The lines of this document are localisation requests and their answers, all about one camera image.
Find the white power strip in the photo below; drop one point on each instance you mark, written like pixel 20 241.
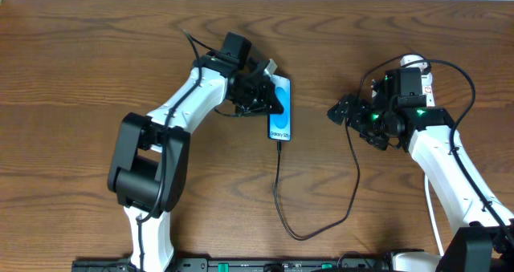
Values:
pixel 426 77

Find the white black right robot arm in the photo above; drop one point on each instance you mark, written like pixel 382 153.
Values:
pixel 402 108

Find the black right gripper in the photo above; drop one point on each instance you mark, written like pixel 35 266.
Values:
pixel 357 119

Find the blue Galaxy smartphone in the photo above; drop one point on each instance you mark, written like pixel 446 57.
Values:
pixel 279 124

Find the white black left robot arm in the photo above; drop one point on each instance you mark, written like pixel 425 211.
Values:
pixel 150 161

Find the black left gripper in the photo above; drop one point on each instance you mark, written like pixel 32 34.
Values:
pixel 259 94

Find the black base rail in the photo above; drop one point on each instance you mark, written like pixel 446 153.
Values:
pixel 352 263

